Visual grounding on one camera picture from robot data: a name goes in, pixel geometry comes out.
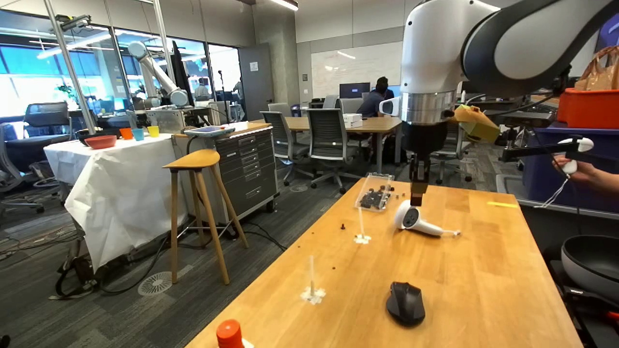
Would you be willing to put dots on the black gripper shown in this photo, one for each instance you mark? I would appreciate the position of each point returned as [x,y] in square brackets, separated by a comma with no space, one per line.
[420,143]

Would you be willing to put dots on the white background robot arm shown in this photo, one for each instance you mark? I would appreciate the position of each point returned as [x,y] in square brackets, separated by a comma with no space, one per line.
[178,98]

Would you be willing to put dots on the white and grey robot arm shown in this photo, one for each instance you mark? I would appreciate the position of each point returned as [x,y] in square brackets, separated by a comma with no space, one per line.
[501,52]

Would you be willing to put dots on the black computer mouse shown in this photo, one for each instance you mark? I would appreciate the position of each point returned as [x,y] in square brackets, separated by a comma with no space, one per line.
[404,305]

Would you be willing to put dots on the person's hand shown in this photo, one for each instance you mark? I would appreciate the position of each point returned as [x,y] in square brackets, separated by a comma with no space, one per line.
[582,172]

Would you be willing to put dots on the white VR controller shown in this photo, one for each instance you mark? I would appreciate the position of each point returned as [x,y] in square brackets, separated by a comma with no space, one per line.
[410,220]

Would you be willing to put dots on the plastic bag of black screws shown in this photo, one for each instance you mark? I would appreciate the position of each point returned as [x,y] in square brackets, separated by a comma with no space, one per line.
[375,193]

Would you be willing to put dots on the wooden desk in background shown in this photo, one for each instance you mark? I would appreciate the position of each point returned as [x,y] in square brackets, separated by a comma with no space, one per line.
[379,129]

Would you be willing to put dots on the seated person in background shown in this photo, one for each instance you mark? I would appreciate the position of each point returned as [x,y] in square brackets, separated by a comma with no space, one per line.
[369,106]

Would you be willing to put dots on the grey office chair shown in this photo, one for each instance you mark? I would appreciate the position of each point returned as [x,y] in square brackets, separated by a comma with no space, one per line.
[327,146]

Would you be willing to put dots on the white handheld controller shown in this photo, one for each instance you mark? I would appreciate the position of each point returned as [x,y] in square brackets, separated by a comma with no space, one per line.
[569,150]

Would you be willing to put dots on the grey drawer cabinet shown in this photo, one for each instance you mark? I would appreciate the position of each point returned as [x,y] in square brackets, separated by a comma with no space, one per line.
[248,170]

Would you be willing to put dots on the dark grey pan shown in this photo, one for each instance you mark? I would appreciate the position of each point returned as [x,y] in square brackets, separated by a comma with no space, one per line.
[592,264]

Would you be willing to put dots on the orange storage bin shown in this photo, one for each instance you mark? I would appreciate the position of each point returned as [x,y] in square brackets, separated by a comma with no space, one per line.
[588,110]

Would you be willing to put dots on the wooden bar stool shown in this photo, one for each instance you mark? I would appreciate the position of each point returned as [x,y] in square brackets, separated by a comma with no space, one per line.
[195,164]

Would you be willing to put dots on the orange bottle cap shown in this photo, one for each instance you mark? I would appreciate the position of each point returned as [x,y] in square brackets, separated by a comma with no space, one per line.
[228,336]

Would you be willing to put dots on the table with white cloth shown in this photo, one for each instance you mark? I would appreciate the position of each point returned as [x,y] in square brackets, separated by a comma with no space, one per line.
[118,197]

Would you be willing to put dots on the red bowl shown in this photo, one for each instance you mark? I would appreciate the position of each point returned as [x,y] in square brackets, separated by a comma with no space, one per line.
[101,143]

